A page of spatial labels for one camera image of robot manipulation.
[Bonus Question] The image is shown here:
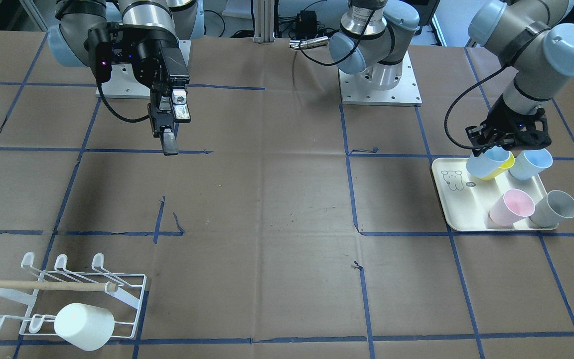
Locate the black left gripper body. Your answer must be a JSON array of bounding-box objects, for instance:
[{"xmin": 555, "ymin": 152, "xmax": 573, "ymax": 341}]
[{"xmin": 481, "ymin": 97, "xmax": 552, "ymax": 151}]

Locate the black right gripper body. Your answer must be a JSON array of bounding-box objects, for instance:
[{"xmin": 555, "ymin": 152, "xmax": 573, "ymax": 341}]
[{"xmin": 113, "ymin": 25, "xmax": 190, "ymax": 108}]

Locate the light blue cup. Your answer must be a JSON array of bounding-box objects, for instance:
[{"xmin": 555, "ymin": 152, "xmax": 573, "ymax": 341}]
[
  {"xmin": 465, "ymin": 146, "xmax": 509, "ymax": 178},
  {"xmin": 509, "ymin": 149, "xmax": 553, "ymax": 181}
]

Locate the white ikea cup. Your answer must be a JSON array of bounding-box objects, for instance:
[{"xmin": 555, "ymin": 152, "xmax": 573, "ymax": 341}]
[{"xmin": 54, "ymin": 303, "xmax": 115, "ymax": 352}]

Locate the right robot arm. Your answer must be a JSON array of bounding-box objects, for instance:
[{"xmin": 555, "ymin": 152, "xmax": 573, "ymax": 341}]
[{"xmin": 48, "ymin": 0, "xmax": 204, "ymax": 156}]

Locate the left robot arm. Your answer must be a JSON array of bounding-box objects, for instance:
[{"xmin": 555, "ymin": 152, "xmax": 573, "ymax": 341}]
[{"xmin": 459, "ymin": 0, "xmax": 574, "ymax": 156}]

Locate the yellow cup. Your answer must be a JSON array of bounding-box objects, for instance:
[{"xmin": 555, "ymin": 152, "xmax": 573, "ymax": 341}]
[{"xmin": 480, "ymin": 152, "xmax": 515, "ymax": 181}]

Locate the pink cup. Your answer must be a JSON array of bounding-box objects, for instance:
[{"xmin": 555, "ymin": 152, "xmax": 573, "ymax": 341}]
[{"xmin": 488, "ymin": 188, "xmax": 535, "ymax": 226}]

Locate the grey cup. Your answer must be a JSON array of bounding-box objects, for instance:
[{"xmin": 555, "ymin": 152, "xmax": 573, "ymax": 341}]
[{"xmin": 529, "ymin": 190, "xmax": 574, "ymax": 227}]

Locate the cream rabbit tray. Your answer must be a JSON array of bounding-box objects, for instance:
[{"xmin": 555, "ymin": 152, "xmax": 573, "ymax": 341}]
[{"xmin": 432, "ymin": 158, "xmax": 558, "ymax": 232}]

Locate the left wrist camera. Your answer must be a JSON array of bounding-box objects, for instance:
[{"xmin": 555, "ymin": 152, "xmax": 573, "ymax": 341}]
[{"xmin": 465, "ymin": 124, "xmax": 488, "ymax": 152}]

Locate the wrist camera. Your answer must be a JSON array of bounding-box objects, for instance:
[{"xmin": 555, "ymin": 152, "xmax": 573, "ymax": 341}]
[
  {"xmin": 465, "ymin": 124, "xmax": 488, "ymax": 152},
  {"xmin": 84, "ymin": 23, "xmax": 114, "ymax": 83}
]

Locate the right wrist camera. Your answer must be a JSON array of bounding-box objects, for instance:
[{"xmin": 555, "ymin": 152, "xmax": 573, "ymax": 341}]
[{"xmin": 84, "ymin": 23, "xmax": 114, "ymax": 83}]

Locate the white wire cup rack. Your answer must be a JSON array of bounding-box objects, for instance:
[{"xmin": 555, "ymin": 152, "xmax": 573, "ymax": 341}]
[{"xmin": 0, "ymin": 252, "xmax": 148, "ymax": 341}]

